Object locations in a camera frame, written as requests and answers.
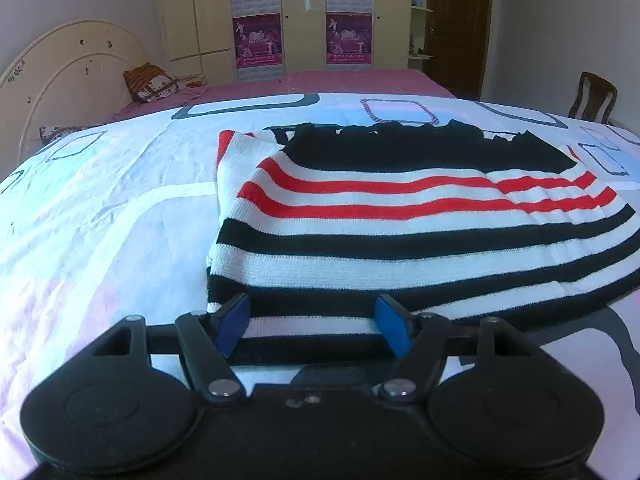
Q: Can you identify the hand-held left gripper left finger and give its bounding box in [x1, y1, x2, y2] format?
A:
[86, 292, 252, 406]

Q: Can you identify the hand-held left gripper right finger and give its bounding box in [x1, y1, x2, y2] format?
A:
[375, 294, 548, 405]

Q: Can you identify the striped knit sweater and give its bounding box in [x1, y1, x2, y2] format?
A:
[206, 120, 640, 367]

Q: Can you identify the printed blanket with rounded squares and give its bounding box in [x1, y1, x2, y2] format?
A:
[0, 92, 640, 463]

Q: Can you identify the pink bed sheet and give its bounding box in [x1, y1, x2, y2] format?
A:
[107, 69, 459, 124]

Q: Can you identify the brown patterned pillow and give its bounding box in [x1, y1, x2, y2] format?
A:
[123, 62, 207, 104]

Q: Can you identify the floral pillow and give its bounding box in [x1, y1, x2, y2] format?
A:
[38, 123, 109, 146]

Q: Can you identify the cream arched headboard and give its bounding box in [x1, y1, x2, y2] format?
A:
[0, 20, 152, 169]

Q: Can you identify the cream corner shelf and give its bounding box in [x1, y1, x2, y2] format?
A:
[409, 0, 436, 70]

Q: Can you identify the dark wooden door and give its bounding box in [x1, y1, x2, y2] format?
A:
[427, 0, 494, 102]

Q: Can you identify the wooden chair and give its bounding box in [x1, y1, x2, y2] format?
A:
[567, 71, 619, 127]

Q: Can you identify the cream wardrobe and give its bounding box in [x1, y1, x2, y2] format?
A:
[157, 0, 414, 84]

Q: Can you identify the pink wall poster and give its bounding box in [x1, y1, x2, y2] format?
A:
[232, 13, 284, 70]
[326, 12, 373, 66]

